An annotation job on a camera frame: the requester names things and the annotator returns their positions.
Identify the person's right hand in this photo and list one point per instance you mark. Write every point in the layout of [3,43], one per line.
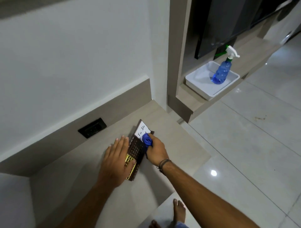
[158,151]

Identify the person's left hand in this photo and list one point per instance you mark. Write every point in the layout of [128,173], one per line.
[114,164]

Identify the person's right fingers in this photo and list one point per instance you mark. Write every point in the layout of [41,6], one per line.
[150,150]

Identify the person's left thumb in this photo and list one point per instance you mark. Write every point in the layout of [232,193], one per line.
[131,162]

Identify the person's left middle finger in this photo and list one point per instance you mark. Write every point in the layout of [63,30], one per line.
[117,146]

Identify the blue cleaning cloth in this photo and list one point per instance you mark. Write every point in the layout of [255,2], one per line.
[147,140]

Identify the dark framed whiteboard calendar board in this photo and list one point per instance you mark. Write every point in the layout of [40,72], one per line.
[136,146]

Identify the person's left forearm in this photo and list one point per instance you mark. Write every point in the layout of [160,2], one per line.
[94,204]

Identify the person's right forearm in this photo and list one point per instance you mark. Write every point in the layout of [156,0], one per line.
[207,199]

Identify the beige wooden shelf unit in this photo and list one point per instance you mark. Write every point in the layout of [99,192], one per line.
[188,98]

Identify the person's left foot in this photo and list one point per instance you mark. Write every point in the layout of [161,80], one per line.
[155,224]

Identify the person's foot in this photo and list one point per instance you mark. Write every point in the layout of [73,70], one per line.
[155,224]
[179,210]

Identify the person's right foot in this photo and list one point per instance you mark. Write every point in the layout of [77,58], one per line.
[179,210]

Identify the blue jeans leg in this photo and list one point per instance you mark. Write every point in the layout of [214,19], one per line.
[181,224]

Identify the white plastic tray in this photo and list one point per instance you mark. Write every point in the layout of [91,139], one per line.
[204,82]

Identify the blue spray bottle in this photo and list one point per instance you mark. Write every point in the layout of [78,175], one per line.
[222,70]

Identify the black and green box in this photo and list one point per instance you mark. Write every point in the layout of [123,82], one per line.
[221,49]

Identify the black flat screen television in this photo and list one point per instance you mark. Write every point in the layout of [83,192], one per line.
[225,21]

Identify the black wall socket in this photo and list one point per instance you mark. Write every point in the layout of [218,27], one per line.
[92,128]

